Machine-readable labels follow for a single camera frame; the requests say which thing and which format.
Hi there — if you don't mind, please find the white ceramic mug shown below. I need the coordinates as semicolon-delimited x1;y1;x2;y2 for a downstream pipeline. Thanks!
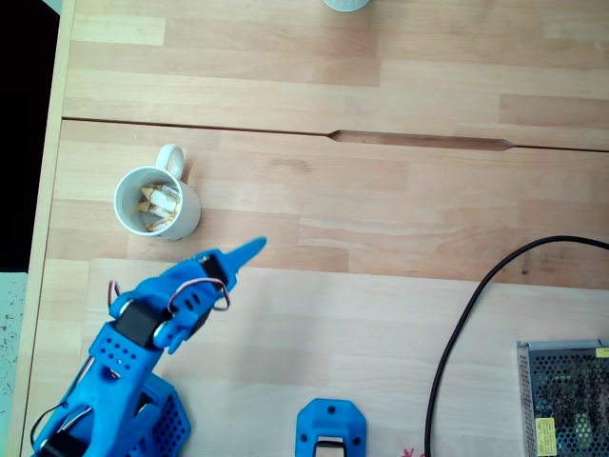
112;144;203;243

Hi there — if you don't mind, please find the light wooden board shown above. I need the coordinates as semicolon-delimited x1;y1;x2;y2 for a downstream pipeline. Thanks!
70;258;609;457

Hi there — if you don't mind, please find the white round object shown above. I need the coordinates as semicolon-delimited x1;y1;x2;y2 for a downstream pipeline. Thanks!
322;0;373;13

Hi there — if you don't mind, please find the perforated metal power supply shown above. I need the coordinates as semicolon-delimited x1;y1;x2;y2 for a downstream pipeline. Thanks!
516;337;609;457

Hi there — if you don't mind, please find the gripper servo wire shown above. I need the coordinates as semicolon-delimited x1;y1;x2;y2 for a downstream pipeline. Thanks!
167;279;232;315

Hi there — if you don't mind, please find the upper arm servo wire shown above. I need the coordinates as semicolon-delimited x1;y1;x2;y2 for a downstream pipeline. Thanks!
29;356;99;447

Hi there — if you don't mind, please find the blue printed post base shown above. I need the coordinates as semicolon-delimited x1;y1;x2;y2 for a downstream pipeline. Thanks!
295;398;369;457

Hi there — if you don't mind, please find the thick black cable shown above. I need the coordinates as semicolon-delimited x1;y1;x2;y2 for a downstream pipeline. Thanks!
424;234;609;457

